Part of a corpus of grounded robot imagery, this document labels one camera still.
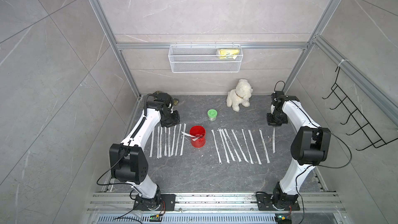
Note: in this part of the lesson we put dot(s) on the red cup container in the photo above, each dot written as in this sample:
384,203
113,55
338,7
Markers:
197,133

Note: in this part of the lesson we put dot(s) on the white plush dog toy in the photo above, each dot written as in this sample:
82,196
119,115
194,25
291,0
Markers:
240,95

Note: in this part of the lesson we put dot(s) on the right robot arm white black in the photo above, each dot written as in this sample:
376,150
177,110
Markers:
309,148

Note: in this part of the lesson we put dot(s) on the bundle of white straws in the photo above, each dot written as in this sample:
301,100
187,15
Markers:
194,138

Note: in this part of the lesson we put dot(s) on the white straw thirteenth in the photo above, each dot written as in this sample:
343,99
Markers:
165,142

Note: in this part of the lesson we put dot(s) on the white straw eleventh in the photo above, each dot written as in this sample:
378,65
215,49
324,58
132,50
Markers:
173,142

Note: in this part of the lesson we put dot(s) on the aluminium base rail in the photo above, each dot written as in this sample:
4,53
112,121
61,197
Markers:
218,202

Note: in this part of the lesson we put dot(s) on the yellow sponge in basket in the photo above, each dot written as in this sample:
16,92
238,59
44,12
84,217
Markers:
228,53

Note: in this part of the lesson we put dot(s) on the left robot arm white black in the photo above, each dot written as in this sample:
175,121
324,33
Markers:
128,163

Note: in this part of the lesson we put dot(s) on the white straw seventeenth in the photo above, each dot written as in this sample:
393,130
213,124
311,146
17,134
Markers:
273,141

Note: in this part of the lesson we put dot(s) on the white wire mesh basket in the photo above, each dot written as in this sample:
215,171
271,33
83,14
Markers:
202,59

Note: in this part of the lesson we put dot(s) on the black wire hook rack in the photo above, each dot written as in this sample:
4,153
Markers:
373,138

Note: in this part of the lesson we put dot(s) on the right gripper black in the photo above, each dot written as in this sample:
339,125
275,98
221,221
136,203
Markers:
270,122

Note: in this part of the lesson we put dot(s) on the camouflage cloth piece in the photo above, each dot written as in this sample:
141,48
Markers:
175,100

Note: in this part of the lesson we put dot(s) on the green lid jar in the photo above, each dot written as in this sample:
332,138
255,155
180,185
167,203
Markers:
212,114

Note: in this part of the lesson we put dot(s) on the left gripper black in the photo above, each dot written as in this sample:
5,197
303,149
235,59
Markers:
175,122

